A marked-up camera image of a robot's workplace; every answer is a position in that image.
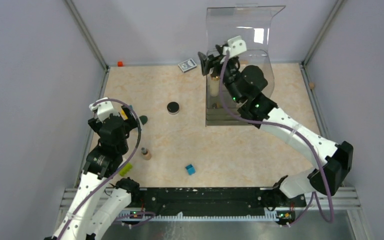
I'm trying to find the foundation bottle black cap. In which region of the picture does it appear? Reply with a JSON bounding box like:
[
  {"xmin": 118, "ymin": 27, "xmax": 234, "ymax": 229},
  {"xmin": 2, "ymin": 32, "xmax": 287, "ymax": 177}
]
[{"xmin": 141, "ymin": 147, "xmax": 152, "ymax": 161}]

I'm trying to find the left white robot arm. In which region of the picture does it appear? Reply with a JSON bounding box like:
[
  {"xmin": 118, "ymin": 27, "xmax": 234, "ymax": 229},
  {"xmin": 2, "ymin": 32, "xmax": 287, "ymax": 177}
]
[{"xmin": 49, "ymin": 97, "xmax": 143, "ymax": 240}]

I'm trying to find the clear acrylic makeup organizer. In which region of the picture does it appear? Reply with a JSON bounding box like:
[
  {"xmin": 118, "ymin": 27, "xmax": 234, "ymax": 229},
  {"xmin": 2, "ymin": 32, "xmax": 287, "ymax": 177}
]
[{"xmin": 198, "ymin": 5, "xmax": 285, "ymax": 126}]

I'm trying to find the green white toy brick stack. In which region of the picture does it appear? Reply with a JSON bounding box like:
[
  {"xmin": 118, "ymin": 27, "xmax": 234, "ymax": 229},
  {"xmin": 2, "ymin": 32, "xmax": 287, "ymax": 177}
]
[{"xmin": 118, "ymin": 163, "xmax": 133, "ymax": 177}]

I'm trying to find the dark green round disc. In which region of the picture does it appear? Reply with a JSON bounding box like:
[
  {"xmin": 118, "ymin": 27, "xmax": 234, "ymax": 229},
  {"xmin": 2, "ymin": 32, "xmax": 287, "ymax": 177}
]
[{"xmin": 139, "ymin": 115, "xmax": 149, "ymax": 125}]

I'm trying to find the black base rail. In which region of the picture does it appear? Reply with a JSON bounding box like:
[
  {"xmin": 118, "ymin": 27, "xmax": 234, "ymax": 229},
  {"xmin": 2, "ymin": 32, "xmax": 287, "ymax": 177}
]
[{"xmin": 135, "ymin": 187, "xmax": 279, "ymax": 218}]

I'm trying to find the yellow block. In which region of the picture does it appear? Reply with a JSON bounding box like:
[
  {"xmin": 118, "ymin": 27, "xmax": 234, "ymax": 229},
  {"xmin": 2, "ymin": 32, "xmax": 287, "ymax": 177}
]
[{"xmin": 120, "ymin": 109, "xmax": 129, "ymax": 120}]

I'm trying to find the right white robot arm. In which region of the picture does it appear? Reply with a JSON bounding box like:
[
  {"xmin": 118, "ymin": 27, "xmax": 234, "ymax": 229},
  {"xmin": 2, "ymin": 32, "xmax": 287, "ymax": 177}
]
[{"xmin": 198, "ymin": 52, "xmax": 354, "ymax": 206}]

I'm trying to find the blue toy brick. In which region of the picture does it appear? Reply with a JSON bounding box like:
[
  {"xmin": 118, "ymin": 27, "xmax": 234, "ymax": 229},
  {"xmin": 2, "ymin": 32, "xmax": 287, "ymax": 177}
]
[{"xmin": 185, "ymin": 164, "xmax": 196, "ymax": 176}]

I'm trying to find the clear pump bottle gold collar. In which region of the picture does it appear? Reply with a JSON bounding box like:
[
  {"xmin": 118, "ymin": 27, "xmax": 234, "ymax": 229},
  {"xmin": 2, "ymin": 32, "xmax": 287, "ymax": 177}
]
[{"xmin": 209, "ymin": 76, "xmax": 220, "ymax": 97}]

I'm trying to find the playing card box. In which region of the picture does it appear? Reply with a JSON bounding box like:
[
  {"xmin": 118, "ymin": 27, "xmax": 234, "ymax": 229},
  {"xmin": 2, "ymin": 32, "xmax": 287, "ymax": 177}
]
[{"xmin": 178, "ymin": 58, "xmax": 197, "ymax": 73}]

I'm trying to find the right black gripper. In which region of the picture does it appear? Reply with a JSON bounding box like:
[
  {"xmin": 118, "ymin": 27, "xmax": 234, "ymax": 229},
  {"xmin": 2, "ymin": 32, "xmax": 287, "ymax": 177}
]
[{"xmin": 198, "ymin": 44, "xmax": 243, "ymax": 104}]

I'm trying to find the black round compact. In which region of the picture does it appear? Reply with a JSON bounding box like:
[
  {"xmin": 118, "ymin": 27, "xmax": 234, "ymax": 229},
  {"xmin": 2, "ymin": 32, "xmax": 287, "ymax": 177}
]
[{"xmin": 166, "ymin": 101, "xmax": 180, "ymax": 115}]

